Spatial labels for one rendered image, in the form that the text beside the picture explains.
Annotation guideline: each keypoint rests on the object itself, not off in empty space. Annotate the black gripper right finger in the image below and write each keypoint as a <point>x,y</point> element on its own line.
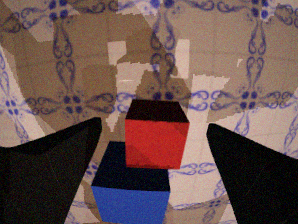
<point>262,184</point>

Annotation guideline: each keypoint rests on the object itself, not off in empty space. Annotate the red block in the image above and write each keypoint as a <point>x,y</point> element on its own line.
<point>155,134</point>

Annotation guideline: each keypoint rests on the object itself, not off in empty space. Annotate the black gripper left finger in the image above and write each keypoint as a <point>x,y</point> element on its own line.
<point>40,178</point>

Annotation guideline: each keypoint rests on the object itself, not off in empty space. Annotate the blue block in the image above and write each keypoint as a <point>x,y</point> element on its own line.
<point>129,195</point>

